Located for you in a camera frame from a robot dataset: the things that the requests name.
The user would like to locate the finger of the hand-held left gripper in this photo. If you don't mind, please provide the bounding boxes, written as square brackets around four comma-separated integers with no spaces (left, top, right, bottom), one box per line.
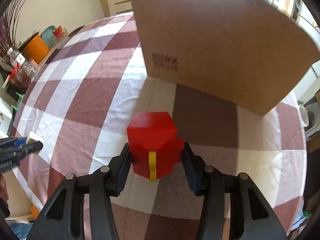
[14,141,43,159]
[0,136,28,148]

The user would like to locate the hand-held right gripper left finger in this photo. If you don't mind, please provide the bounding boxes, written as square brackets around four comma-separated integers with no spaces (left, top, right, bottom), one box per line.
[26,144,132,240]

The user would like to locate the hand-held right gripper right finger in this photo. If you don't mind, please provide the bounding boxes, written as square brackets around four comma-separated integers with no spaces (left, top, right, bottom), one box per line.
[181,144,288,240]

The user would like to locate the red gift box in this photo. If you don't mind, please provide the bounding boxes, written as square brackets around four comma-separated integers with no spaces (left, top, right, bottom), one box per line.
[126,112,185,182]

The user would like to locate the cardboard box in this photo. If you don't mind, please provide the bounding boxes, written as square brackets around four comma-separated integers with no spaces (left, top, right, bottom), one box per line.
[127,0,320,116]

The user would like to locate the white cartoon tissue box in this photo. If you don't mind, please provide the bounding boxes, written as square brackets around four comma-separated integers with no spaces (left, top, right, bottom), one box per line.
[0,97,14,135]

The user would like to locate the green plastic stand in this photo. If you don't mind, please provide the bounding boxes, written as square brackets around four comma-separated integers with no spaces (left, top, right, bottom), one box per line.
[11,92,25,110]

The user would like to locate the dark bottle with white cap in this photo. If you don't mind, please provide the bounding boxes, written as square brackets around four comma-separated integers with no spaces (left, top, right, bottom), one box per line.
[2,77,25,98]

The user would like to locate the dark bottle with red cap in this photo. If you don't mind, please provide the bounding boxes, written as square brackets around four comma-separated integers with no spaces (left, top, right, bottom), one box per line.
[9,66,34,90]

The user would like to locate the clear plastic water bottle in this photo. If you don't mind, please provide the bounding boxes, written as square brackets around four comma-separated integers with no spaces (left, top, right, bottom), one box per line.
[7,47,38,77]

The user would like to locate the red white checkered tablecloth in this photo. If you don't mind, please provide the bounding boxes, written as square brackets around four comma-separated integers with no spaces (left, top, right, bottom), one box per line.
[10,12,307,240]

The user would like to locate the orange round container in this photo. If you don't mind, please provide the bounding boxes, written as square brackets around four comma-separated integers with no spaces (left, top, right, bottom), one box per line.
[19,34,50,64]

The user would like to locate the teal plates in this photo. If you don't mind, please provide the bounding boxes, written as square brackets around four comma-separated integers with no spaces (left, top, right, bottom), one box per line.
[40,26,57,48]

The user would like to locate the dried purple branches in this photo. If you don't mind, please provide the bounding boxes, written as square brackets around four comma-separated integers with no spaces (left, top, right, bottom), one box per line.
[0,0,40,58]

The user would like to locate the small grey washing machine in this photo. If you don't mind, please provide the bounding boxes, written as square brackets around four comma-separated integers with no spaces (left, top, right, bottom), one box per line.
[299,100,320,138]

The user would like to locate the white refrigerator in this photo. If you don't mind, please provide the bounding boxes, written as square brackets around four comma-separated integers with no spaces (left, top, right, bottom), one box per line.
[291,0,320,98]

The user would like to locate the cream slatted chair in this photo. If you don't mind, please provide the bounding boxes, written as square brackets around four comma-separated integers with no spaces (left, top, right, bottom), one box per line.
[106,0,134,17]

